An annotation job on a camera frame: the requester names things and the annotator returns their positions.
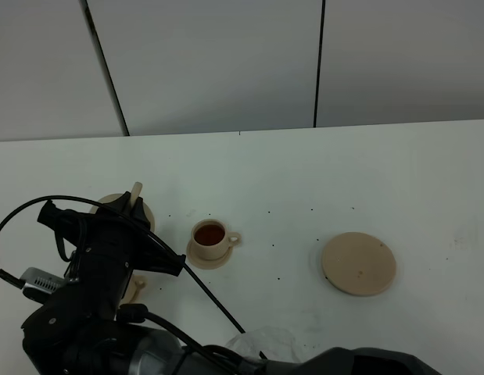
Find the brown teacup front left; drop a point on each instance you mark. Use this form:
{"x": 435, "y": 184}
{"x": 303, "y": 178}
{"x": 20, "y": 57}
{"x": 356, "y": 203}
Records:
{"x": 134, "y": 288}

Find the brown teacup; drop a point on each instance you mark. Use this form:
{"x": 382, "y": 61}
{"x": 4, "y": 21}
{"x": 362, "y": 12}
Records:
{"x": 212, "y": 241}
{"x": 134, "y": 288}

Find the tan saucer near centre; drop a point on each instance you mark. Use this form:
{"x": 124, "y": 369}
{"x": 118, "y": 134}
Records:
{"x": 210, "y": 264}

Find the brown teacup near centre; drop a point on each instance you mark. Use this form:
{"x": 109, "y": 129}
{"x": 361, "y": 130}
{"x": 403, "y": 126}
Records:
{"x": 212, "y": 241}

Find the clear plastic wrap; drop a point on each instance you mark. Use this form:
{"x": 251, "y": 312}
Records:
{"x": 273, "y": 343}

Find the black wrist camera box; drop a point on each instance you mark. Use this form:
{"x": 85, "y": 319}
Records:
{"x": 38, "y": 284}

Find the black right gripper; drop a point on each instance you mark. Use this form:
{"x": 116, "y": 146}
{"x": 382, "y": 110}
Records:
{"x": 105, "y": 256}

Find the brown teapot with lid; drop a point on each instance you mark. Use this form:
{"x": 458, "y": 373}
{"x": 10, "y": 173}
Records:
{"x": 131, "y": 204}

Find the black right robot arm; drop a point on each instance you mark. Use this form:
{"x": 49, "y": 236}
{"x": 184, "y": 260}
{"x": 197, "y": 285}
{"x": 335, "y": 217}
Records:
{"x": 83, "y": 327}

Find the tan teapot saucer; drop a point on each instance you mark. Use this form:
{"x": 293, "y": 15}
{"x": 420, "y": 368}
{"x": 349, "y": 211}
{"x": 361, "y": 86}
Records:
{"x": 358, "y": 264}

